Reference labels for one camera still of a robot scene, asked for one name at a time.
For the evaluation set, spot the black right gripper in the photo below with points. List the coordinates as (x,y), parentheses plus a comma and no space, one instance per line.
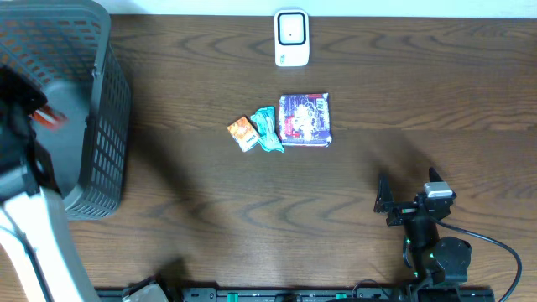
(408,210)

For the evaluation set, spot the purple snack packet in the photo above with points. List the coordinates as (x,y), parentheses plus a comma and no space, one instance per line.
(304,120)

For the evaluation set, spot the teal wrapper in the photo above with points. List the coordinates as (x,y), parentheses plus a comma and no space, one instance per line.
(264,118)

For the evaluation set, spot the orange snack packet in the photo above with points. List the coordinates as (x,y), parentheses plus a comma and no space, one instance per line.
(244,133)

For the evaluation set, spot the red snack bar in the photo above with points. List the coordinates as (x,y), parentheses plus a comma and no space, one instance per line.
(49,117)

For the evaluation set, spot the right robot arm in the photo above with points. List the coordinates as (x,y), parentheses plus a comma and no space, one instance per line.
(437,261)

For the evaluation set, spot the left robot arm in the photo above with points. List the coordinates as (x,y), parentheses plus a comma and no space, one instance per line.
(34,228)

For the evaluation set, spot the grey plastic basket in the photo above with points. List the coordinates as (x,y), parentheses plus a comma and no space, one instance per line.
(63,48)

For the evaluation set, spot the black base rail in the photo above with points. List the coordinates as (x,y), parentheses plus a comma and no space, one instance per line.
(318,295)

